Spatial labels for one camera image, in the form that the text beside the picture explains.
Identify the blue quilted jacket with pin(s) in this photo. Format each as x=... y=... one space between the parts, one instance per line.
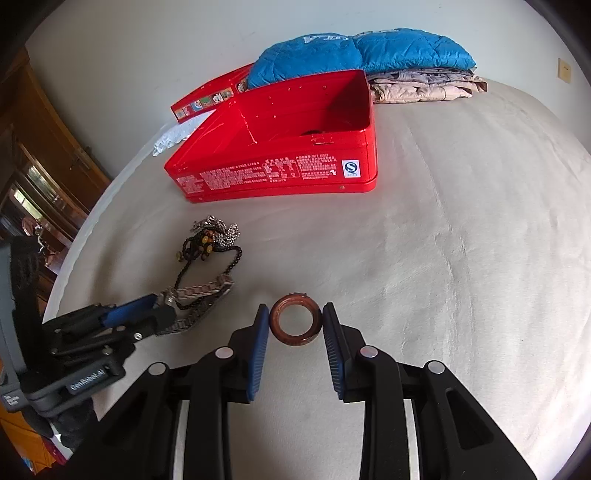
x=360 y=53

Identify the white lace cloth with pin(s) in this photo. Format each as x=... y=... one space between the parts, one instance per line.
x=175 y=136

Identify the wooden wardrobe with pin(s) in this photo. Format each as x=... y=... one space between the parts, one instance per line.
x=41 y=152

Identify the silver wristwatch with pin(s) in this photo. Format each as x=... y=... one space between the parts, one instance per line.
x=203 y=290

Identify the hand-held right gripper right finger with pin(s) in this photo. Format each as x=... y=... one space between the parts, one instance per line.
x=333 y=357

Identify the beige wall socket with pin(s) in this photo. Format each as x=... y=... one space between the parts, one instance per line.
x=564 y=70

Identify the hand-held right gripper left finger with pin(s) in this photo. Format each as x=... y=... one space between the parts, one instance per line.
x=258 y=355

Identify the red tin box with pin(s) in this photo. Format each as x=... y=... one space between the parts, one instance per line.
x=277 y=177

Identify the beige folded clothing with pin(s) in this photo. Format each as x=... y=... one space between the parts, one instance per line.
x=425 y=90

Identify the red tin lid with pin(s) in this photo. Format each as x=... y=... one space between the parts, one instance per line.
x=203 y=99

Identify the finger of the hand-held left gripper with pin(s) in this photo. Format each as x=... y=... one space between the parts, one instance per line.
x=129 y=310
x=152 y=323

